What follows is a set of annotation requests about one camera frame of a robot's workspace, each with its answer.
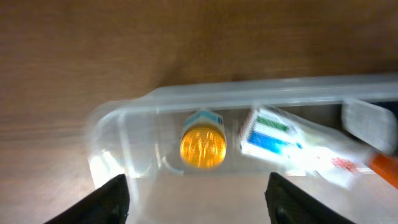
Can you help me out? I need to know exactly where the clear plastic container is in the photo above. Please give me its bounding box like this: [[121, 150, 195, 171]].
[[86, 74, 397, 223]]

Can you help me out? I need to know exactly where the dark bottle white cap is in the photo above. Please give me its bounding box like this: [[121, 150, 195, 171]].
[[341, 99, 397, 155]]

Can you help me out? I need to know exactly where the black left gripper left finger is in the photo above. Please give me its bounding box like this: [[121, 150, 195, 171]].
[[46, 174, 130, 224]]

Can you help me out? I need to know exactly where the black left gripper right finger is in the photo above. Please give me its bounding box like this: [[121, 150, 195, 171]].
[[264, 172, 354, 224]]

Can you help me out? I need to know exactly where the orange tube white cap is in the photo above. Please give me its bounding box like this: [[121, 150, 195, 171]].
[[368, 153, 398, 188]]

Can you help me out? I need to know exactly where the small gold-lid jar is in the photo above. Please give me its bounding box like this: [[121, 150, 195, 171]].
[[180, 109, 227, 169]]

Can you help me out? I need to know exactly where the white Panadol medicine box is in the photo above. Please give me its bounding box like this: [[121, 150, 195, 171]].
[[239, 107, 373, 189]]

